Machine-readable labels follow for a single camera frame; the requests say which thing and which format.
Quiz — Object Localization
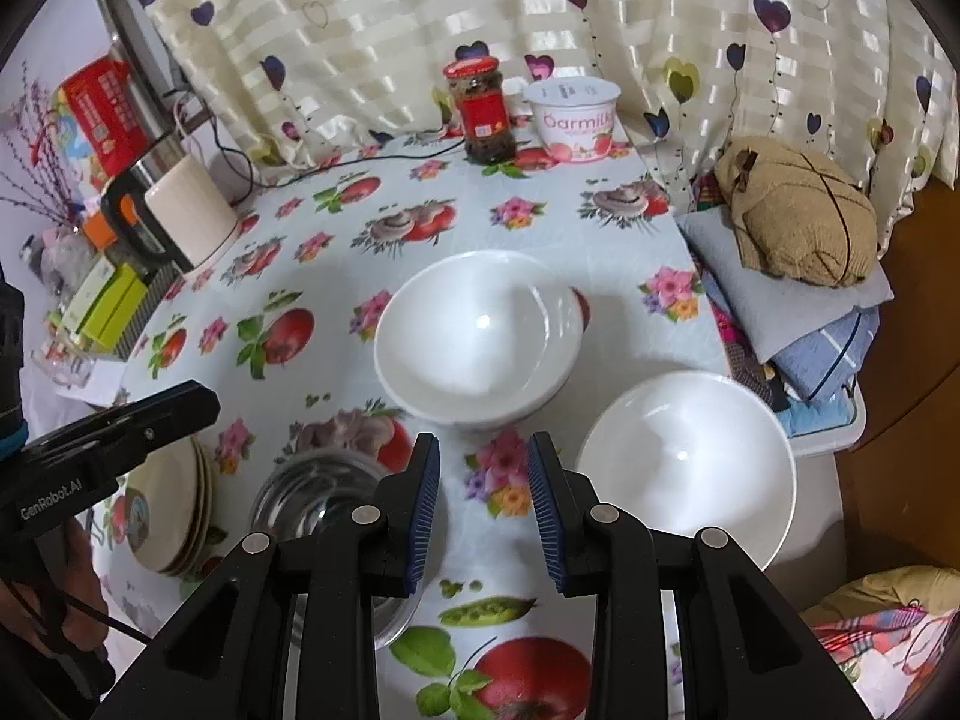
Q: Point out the red packet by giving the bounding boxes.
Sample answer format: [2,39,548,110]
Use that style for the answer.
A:
[60,60,151,181]

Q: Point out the grey folded cloth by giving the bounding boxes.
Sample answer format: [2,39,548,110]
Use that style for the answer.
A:
[679,210,893,362]

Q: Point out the dark metal frame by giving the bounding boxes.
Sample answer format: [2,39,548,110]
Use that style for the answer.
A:
[94,0,188,102]

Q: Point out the fruit print tablecloth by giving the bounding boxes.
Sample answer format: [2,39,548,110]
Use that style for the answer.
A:
[97,131,732,720]

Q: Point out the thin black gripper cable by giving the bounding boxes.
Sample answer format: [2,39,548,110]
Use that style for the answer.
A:
[41,589,152,647]

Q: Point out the black power cable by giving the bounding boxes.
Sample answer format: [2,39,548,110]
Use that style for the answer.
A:
[161,90,466,200]

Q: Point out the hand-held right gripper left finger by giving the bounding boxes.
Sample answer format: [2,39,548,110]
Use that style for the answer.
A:
[97,433,441,720]

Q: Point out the wooden cabinet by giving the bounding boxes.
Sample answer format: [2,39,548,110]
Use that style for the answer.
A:
[832,180,960,593]

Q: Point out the lime green box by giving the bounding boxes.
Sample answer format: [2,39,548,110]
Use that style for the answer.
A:
[75,274,149,344]

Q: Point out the beige plate blue motif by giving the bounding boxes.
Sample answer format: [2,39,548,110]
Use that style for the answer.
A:
[169,442,215,580]
[124,436,203,571]
[161,439,209,577]

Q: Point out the clear glass mug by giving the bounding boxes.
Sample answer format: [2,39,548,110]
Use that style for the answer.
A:
[34,345,95,385]

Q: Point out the purple decorative branches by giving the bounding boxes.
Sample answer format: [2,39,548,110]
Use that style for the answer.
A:
[0,67,83,230]

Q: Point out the black white chevron box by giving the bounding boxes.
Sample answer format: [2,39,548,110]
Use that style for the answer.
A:
[112,270,186,355]

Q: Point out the cream electric kettle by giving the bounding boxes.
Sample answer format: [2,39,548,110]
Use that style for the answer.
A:
[101,131,241,275]

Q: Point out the blue folded cloth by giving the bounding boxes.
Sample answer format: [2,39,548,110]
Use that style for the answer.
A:
[772,311,880,407]

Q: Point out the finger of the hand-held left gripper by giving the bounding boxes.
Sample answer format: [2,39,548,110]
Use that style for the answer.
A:
[21,382,222,477]

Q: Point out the white plastic container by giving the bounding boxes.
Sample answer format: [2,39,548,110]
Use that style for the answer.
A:
[780,382,869,460]

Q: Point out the slim pale green box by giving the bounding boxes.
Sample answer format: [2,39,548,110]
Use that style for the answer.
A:
[64,259,128,331]

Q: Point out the cream heart print curtain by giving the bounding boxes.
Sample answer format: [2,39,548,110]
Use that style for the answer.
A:
[120,0,960,241]

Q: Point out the glass jar red label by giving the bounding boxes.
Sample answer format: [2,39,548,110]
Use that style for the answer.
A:
[442,56,518,164]

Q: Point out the tan cloth bundle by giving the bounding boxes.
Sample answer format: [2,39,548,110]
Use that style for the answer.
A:
[712,136,878,287]

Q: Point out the person's left hand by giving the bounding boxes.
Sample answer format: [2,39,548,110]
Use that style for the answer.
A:
[46,529,107,652]

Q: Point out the plaid blanket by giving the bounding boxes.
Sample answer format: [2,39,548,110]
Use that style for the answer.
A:
[802,566,955,720]

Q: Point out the stainless steel bowl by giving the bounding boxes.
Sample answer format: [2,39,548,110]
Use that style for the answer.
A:
[247,450,425,650]

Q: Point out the colourful patchwork cloth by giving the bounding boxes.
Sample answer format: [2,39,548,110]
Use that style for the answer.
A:
[690,172,790,415]

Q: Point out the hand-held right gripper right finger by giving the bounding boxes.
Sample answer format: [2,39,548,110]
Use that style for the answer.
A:
[527,431,875,720]

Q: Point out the white pink yogurt tub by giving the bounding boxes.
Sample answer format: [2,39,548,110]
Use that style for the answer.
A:
[523,79,622,166]

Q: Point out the white bowl blue stripe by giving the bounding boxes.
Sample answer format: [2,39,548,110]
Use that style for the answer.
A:
[373,251,586,428]
[574,371,797,571]

